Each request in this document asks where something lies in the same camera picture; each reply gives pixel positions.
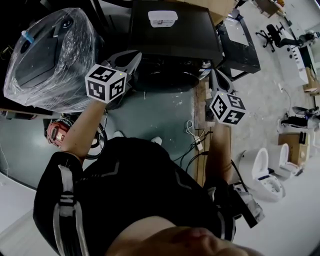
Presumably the red round device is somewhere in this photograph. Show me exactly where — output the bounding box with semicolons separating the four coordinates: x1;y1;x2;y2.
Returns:
46;119;71;149

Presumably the person's right forearm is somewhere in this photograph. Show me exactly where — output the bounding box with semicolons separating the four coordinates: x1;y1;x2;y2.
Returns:
203;122;235;189

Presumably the black washing machine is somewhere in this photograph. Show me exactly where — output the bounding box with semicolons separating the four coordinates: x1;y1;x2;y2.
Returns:
127;0;224;94

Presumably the white power strip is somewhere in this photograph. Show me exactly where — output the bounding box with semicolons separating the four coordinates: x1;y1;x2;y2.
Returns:
193;135;204;152

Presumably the white lidded plastic box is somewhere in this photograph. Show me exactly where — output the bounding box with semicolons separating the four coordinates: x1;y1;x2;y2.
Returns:
147;10;179;29

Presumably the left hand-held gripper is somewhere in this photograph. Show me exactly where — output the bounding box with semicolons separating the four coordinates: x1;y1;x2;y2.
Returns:
84;49;143;105

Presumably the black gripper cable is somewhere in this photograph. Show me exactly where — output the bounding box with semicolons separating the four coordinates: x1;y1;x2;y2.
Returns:
230;159;250;194

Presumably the person's black shirt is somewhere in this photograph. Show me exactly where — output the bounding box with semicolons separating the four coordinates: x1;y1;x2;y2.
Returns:
32;136;238;256

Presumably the person's chin and neck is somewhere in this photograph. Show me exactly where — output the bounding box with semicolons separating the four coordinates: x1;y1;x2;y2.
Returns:
106;216;264;256

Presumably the black coiled hose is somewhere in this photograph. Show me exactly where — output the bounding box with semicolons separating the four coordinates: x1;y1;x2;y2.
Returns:
84;121;109;161

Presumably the black office chair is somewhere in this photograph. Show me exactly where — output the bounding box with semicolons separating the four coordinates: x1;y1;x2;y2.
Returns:
254;23;301;54

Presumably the black floor cable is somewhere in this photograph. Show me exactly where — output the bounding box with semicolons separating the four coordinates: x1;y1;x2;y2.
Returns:
171;130;214;174

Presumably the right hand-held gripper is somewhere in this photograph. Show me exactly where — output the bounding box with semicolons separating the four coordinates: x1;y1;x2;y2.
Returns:
204;68;247;125

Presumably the grey electronics box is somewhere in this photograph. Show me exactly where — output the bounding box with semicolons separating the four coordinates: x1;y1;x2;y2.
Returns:
232;184;266;229

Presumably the small blue bottle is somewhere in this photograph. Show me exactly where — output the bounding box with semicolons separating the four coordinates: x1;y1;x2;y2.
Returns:
20;29;35;44

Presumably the large brown cardboard box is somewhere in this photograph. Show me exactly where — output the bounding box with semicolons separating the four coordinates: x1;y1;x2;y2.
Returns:
174;0;236;26

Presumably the black side table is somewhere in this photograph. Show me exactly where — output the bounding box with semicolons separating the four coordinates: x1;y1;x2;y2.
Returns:
216;16;263;81

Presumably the white desk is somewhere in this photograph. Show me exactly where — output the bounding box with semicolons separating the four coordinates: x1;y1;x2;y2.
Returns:
275;36;310;88

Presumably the white power strip cable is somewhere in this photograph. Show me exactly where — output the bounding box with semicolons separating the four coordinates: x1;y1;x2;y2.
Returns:
185;120;198;138

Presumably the grey shoulder strap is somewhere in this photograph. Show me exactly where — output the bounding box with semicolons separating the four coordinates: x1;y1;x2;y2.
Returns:
52;164;90;256

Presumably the wooden slat platform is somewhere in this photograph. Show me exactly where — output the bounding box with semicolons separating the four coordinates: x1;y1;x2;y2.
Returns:
193;124;233;188

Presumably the person's left forearm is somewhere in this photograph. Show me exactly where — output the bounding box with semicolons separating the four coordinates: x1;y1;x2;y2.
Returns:
59;99;109;164

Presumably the plastic-wrapped black appliance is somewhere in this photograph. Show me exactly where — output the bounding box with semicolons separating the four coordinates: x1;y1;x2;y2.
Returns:
2;7;105;114

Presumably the open brown cardboard box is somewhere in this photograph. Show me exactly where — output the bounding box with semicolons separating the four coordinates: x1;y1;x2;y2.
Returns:
277;131;311;168

